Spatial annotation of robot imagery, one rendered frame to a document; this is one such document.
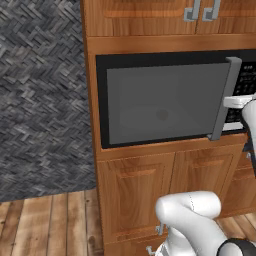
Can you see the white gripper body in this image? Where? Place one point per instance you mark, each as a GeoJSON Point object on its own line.
{"type": "Point", "coordinates": [235, 101]}

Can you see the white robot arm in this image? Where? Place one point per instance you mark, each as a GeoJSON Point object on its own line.
{"type": "Point", "coordinates": [190, 216]}

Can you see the black microwave oven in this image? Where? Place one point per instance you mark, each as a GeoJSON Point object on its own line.
{"type": "Point", "coordinates": [246, 76]}

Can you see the grey glass microwave door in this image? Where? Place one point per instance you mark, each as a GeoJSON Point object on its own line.
{"type": "Point", "coordinates": [160, 106]}

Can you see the wooden cupboard door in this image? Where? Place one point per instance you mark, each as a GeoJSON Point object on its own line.
{"type": "Point", "coordinates": [236, 20]}
{"type": "Point", "coordinates": [133, 196]}
{"type": "Point", "coordinates": [203, 170]}
{"type": "Point", "coordinates": [140, 16]}

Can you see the wooden drawer front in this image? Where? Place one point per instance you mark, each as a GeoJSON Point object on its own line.
{"type": "Point", "coordinates": [126, 247]}
{"type": "Point", "coordinates": [238, 193]}

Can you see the wooden cabinet frame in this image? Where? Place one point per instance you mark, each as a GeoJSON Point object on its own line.
{"type": "Point", "coordinates": [91, 100]}

